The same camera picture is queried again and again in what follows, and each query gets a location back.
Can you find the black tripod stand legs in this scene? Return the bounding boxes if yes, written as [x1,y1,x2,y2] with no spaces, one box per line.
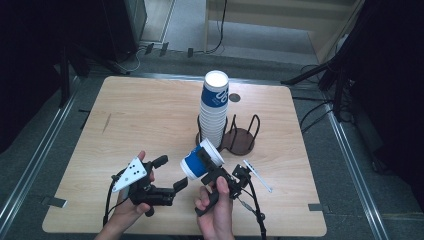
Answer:
[280,49,351,123]

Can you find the white floor cable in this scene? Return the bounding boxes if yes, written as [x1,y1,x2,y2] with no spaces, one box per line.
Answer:
[115,46,148,74]

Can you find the black floor cables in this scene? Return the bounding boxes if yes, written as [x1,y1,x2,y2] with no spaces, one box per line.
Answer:
[292,95,335,135]

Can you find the stack of paper cups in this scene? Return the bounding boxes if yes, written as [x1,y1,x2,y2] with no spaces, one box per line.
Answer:
[198,69,231,149]

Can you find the black hanging cable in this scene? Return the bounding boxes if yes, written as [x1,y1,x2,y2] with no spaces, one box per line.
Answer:
[194,0,229,55]

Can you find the person's left hand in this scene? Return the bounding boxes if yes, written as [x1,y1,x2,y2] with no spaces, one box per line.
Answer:
[94,150,156,240]

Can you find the person's right hand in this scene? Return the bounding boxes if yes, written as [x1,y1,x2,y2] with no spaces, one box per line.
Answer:
[194,176,236,240]

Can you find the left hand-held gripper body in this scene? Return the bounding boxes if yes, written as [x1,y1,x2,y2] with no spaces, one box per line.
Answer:
[111,157,176,218]

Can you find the long metal floor rail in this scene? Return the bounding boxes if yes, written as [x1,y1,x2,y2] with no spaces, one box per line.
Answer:
[0,75,81,229]
[327,101,391,240]

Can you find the black metal stand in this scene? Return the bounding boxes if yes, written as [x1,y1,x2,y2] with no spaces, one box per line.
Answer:
[58,46,91,108]

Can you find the blue and white paper cup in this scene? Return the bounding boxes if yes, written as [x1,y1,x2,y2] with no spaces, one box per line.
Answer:
[179,137,226,181]

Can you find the black wire cup holder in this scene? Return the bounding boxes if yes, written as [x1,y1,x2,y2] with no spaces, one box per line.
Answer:
[194,113,262,157]

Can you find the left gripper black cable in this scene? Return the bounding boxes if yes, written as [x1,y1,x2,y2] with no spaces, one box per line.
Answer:
[102,173,131,228]

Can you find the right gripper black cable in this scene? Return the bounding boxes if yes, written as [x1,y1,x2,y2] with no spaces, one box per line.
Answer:
[233,179,269,240]

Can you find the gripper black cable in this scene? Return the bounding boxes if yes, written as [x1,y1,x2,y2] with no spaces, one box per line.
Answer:
[233,179,269,240]
[102,173,131,228]

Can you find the light wooden shelf frame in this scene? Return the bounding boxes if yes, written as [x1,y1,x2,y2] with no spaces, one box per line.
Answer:
[203,0,366,64]

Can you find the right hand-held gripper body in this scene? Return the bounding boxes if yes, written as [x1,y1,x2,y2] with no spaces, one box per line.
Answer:
[194,158,273,218]

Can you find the dark cabinet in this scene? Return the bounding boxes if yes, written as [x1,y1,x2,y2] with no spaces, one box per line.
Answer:
[99,0,148,64]

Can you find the grey tape strip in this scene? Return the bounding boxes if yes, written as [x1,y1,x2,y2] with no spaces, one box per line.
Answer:
[41,196,68,209]
[307,202,332,213]

